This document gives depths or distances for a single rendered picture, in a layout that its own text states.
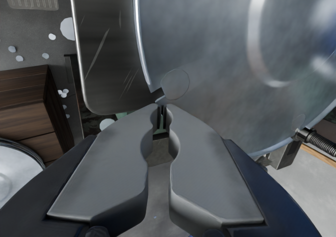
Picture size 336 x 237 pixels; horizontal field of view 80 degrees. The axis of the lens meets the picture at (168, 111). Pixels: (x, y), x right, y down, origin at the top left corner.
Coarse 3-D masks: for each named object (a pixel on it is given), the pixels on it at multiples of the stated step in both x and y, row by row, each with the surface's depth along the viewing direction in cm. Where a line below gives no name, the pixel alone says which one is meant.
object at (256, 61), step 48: (144, 0) 11; (192, 0) 12; (240, 0) 13; (288, 0) 14; (144, 48) 12; (192, 48) 13; (240, 48) 15; (288, 48) 16; (192, 96) 15; (240, 96) 17; (288, 96) 20; (240, 144) 21
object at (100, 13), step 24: (72, 0) 9; (96, 0) 10; (120, 0) 10; (96, 24) 10; (120, 24) 11; (96, 48) 11; (120, 48) 11; (96, 72) 11; (120, 72) 12; (96, 96) 12; (120, 96) 13; (144, 96) 13
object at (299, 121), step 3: (300, 114) 23; (303, 114) 23; (297, 117) 23; (300, 117) 23; (303, 117) 24; (294, 120) 23; (297, 120) 23; (300, 120) 24; (303, 120) 24; (294, 123) 23; (297, 123) 24; (300, 123) 24; (291, 126) 23; (294, 126) 24; (297, 126) 24; (294, 129) 24
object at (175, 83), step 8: (168, 72) 13; (176, 72) 13; (184, 72) 14; (168, 80) 13; (176, 80) 14; (184, 80) 14; (168, 88) 14; (176, 88) 14; (184, 88) 14; (168, 96) 14; (176, 96) 14
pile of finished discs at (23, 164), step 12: (0, 144) 49; (12, 144) 51; (0, 156) 50; (12, 156) 52; (24, 156) 53; (36, 156) 55; (0, 168) 52; (12, 168) 53; (24, 168) 54; (36, 168) 56; (0, 180) 52; (12, 180) 55; (24, 180) 56; (0, 192) 54; (12, 192) 56; (0, 204) 56
